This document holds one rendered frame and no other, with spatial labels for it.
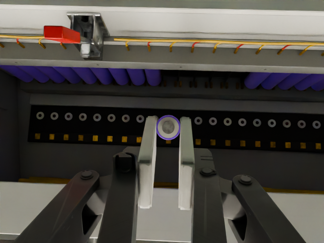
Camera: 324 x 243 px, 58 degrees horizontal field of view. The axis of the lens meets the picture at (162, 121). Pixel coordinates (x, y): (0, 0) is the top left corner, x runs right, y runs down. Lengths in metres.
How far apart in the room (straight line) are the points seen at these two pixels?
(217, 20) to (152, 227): 0.18
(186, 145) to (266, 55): 0.16
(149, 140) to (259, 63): 0.16
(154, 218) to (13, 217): 0.12
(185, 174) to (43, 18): 0.19
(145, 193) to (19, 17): 0.19
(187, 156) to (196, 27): 0.14
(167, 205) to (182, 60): 0.14
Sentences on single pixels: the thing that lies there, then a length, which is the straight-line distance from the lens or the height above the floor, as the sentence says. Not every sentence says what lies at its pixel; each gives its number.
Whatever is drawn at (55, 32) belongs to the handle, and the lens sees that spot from 0.20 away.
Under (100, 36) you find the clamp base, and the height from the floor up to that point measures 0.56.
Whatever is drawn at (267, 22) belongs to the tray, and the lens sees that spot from 0.27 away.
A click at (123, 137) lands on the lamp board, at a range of 0.41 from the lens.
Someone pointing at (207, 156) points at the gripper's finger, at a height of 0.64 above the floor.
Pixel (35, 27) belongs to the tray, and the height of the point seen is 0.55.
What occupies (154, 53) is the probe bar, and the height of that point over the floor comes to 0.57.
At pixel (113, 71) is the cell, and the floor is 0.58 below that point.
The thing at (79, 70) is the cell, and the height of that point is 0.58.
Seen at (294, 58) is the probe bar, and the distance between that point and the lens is 0.31.
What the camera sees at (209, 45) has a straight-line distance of 0.29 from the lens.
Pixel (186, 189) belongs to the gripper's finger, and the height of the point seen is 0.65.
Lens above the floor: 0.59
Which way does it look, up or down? 8 degrees up
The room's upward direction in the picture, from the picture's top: 178 degrees counter-clockwise
